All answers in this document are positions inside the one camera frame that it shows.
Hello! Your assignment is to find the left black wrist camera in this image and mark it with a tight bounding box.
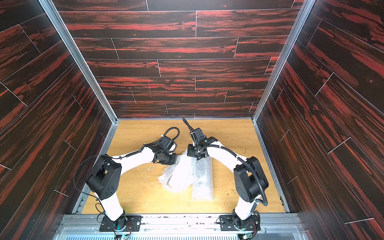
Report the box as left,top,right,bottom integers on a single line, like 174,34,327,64
156,136,177,152

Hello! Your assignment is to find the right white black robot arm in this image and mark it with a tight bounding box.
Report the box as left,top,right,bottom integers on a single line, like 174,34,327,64
187,141,269,232

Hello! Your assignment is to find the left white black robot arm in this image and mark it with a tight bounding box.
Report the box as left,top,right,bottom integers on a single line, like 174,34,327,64
87,147,177,232

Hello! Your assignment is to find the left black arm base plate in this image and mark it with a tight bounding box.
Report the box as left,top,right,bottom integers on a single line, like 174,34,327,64
99,215,142,232

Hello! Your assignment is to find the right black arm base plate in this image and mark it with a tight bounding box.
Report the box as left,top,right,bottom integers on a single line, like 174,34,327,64
217,215,261,232

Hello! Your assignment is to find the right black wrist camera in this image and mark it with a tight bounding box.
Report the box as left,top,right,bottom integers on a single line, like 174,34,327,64
191,128,218,148

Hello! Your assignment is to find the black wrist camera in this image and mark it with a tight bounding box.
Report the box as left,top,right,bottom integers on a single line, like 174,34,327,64
156,136,177,152
191,128,218,148

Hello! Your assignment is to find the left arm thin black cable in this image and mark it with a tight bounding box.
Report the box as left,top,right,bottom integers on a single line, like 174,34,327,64
72,154,106,217

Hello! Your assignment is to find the aluminium front rail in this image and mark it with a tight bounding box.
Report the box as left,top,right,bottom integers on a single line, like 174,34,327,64
54,213,309,240

